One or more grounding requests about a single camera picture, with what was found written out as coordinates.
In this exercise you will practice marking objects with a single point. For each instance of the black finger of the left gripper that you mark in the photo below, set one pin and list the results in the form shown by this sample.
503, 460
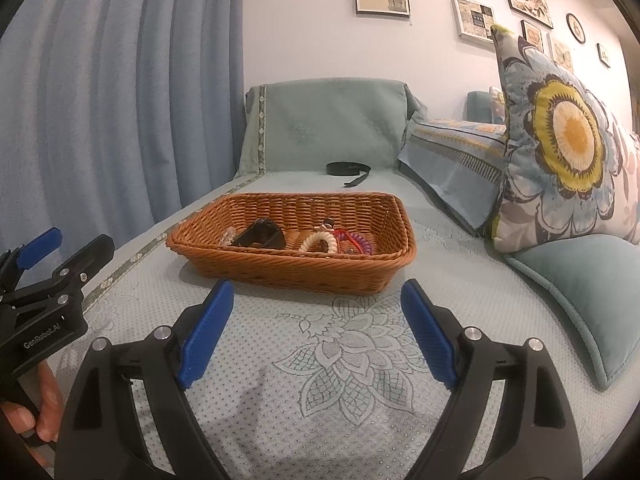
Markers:
77, 270

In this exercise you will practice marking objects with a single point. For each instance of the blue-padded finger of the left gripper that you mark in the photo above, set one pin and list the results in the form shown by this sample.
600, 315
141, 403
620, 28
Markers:
38, 248

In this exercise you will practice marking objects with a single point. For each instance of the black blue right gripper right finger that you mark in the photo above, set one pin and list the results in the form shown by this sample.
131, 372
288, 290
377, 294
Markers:
535, 435

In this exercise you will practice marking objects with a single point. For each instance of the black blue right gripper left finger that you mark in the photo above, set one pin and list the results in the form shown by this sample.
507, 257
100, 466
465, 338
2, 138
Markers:
101, 436

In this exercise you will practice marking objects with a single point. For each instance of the metal barrette hair clip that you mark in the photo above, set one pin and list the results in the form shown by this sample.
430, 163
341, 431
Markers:
328, 224

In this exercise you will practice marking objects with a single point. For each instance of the person's left hand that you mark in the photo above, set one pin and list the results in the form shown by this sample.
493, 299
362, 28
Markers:
32, 409

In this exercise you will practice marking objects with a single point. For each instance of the teal velvet cushion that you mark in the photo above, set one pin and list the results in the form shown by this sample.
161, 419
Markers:
595, 280

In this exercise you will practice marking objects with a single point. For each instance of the blue curtain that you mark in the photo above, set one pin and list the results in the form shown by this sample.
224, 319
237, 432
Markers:
115, 114

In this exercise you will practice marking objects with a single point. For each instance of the teal sofa cover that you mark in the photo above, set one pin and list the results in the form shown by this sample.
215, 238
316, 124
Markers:
316, 386

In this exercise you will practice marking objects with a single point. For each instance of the brown wicker basket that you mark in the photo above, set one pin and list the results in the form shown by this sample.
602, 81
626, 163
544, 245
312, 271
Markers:
372, 240

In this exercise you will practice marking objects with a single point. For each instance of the large floral pillow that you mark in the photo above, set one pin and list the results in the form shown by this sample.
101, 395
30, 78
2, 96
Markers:
569, 169

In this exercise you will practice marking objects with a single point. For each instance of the striped backrest cushion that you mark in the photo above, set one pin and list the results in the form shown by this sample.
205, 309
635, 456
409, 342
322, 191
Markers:
460, 162

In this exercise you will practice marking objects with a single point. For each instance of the butterfly light framed picture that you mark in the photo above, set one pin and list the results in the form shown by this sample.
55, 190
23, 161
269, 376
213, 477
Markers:
560, 53

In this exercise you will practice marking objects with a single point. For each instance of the tiny framed picture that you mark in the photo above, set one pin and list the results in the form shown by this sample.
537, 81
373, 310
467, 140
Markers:
603, 55

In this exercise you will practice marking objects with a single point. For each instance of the small dark framed picture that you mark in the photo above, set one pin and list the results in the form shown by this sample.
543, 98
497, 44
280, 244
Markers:
532, 34

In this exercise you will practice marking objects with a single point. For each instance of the white framed print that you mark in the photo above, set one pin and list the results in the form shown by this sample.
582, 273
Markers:
474, 21

